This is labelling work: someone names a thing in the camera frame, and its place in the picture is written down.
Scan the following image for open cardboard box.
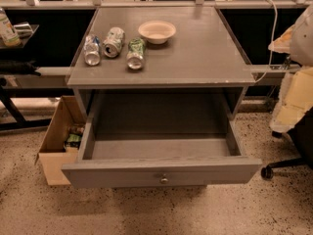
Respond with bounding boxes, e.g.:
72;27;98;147
37;96;85;186

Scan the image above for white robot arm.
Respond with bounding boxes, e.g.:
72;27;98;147
268;5;313;133

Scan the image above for white green soda can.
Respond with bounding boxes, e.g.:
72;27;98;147
103;27;125;58

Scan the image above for blue white soda can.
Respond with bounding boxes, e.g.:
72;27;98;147
83;34;101;66

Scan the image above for white green bottle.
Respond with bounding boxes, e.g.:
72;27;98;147
0;7;21;47

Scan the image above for white cable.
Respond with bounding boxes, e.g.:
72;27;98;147
253;0;279;84

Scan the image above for grey top drawer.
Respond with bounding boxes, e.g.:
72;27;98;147
62;94;261;188

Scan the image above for cans inside cardboard box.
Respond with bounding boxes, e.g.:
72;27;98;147
64;124;85;149

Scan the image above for round metal drawer knob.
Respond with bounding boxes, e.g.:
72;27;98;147
159;174;169;184

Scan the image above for grey wooden cabinet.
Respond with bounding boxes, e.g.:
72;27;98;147
68;7;253;122

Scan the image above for crumpled silver can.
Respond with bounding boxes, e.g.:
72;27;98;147
14;23;33;38

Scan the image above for white paper bowl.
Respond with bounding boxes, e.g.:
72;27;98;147
138;21;176;44

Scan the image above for black office chair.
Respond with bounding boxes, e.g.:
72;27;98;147
260;110;313;181

